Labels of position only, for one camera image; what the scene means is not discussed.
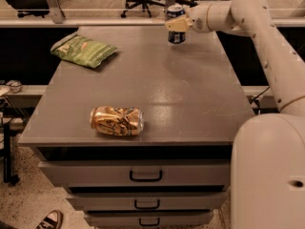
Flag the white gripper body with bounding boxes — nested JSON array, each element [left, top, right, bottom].
[[186, 3, 211, 32]]

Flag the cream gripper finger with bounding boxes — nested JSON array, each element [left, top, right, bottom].
[[165, 16, 193, 32]]

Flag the blue pepsi can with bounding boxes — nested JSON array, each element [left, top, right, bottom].
[[166, 4, 186, 44]]

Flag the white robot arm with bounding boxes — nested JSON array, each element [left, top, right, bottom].
[[165, 0, 305, 229]]

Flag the crushed orange soda can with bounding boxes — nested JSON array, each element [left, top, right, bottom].
[[90, 106, 144, 136]]

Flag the green chip bag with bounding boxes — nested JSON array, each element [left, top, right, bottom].
[[51, 32, 117, 69]]

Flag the black stand left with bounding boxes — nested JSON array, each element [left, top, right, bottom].
[[0, 124, 19, 185]]

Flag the black and white sneaker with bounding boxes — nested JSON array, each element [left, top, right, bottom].
[[35, 210, 63, 229]]

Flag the top drawer with black handle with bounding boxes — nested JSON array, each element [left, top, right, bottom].
[[38, 160, 230, 187]]

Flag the drawer with black handle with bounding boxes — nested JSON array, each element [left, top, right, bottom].
[[84, 211, 214, 227], [67, 192, 228, 211], [38, 160, 230, 187]]

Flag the middle drawer with black handle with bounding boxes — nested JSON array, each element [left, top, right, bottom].
[[67, 192, 228, 211]]

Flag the bottom drawer with black handle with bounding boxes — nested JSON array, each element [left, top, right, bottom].
[[84, 211, 214, 227]]

